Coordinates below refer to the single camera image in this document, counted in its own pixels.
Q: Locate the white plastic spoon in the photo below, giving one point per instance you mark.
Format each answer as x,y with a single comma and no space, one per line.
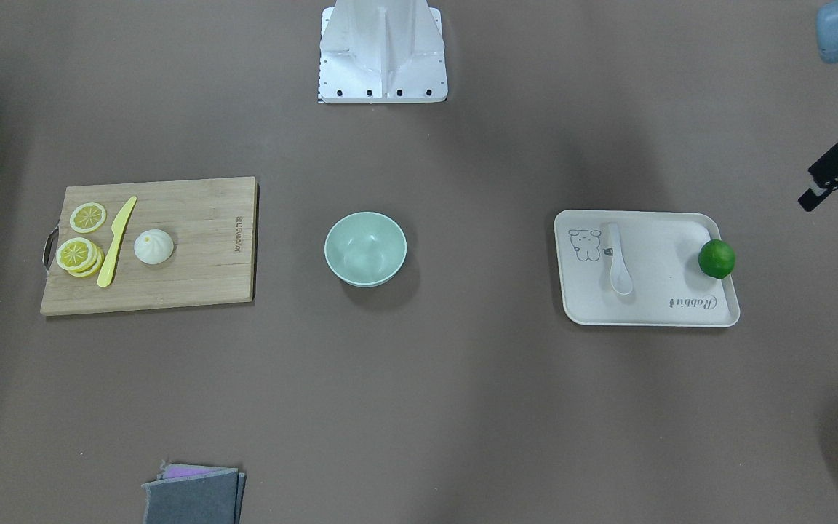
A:
619,276

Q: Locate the mint green bowl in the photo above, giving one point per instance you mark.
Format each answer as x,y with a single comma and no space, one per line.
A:
365,249

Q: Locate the white steamed bun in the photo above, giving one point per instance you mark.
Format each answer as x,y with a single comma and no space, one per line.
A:
153,247

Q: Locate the green lime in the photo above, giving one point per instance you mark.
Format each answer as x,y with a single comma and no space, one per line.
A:
716,259

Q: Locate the cream rabbit tray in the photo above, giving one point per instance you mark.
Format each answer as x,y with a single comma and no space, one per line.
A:
661,253

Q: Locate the wooden cutting board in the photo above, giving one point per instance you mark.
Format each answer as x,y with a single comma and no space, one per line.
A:
211,221

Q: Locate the yellow plastic knife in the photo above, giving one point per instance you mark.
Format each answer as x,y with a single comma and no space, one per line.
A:
111,257

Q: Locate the grey folded cloth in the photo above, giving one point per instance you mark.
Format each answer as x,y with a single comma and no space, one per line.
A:
187,493

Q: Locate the lemon slice single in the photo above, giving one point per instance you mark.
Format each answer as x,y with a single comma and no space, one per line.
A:
88,217

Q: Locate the lemon slice stack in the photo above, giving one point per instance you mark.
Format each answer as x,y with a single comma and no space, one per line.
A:
80,257

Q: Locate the white pedestal column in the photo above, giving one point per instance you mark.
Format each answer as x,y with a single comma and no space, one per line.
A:
374,52

